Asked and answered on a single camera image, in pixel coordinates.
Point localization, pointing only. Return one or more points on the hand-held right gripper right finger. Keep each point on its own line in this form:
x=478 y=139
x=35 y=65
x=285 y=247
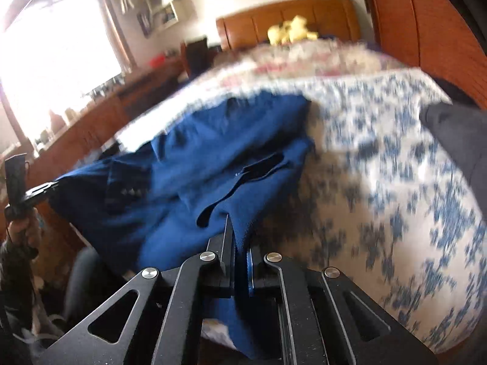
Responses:
x=251 y=273

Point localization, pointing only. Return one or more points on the dark grey garment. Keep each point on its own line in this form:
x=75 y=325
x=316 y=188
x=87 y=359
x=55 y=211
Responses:
x=456 y=133

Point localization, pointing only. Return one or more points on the grey fabric object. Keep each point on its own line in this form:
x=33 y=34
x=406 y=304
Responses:
x=95 y=277

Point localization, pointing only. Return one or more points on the person's left hand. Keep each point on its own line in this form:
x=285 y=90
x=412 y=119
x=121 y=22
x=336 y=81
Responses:
x=23 y=234

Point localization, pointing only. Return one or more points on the blue floral bed sheet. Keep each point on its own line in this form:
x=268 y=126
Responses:
x=380 y=197

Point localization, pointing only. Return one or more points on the person's left forearm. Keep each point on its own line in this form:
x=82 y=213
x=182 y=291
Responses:
x=15 y=292

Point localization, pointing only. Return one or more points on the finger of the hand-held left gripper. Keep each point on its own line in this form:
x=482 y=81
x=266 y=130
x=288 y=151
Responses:
x=42 y=191

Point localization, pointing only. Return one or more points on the long wooden desk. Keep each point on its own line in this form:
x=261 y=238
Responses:
x=95 y=121

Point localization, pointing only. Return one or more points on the window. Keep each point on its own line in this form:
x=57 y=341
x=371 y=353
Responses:
x=57 y=45

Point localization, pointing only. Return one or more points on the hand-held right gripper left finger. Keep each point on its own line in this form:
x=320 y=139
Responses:
x=224 y=266

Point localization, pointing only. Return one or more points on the yellow plush toy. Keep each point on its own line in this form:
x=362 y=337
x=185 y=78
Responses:
x=289 y=30

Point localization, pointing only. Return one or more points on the blue suit jacket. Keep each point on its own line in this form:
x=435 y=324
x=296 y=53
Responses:
x=171 y=182

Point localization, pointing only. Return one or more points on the pink floral quilt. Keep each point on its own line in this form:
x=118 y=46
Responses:
x=304 y=61

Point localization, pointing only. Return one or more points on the wooden bed headboard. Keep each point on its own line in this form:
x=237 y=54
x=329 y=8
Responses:
x=247 y=26

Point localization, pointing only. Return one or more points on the white wall shelf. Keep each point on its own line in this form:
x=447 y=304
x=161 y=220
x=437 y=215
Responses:
x=163 y=7

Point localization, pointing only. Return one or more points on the dark wooden chair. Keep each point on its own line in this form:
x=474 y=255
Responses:
x=198 y=55

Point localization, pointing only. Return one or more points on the red bowl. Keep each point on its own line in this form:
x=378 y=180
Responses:
x=158 y=61

